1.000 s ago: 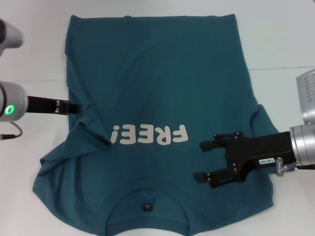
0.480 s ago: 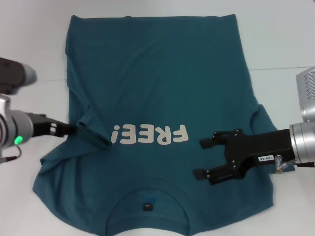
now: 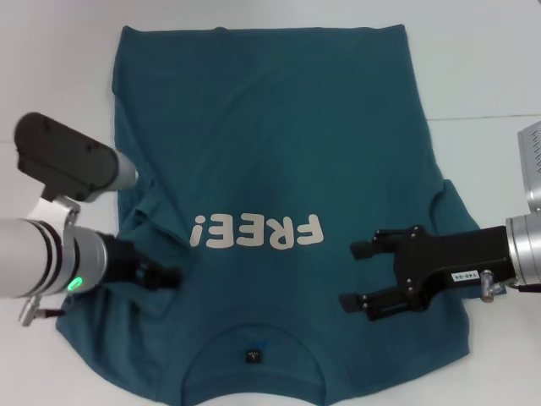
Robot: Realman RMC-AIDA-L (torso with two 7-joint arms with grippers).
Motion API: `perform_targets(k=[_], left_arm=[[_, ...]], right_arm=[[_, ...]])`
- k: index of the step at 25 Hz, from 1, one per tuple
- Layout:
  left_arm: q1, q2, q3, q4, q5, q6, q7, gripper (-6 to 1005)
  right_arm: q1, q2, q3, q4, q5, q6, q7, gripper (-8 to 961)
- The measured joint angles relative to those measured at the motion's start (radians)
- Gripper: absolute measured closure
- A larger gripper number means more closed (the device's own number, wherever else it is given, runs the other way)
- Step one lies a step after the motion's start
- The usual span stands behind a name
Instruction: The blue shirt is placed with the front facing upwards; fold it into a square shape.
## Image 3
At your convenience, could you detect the white left camera bracket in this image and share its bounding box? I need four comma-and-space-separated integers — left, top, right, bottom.
32, 195, 81, 232

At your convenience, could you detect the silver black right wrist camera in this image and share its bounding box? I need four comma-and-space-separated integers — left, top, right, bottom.
517, 120, 541, 217

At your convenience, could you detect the blue FREE print t-shirt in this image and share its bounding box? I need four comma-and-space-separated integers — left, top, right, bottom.
54, 25, 506, 406

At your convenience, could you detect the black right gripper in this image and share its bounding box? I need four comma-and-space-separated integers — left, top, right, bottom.
339, 225, 513, 323

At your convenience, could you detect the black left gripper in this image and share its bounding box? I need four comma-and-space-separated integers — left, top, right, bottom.
103, 236, 185, 296

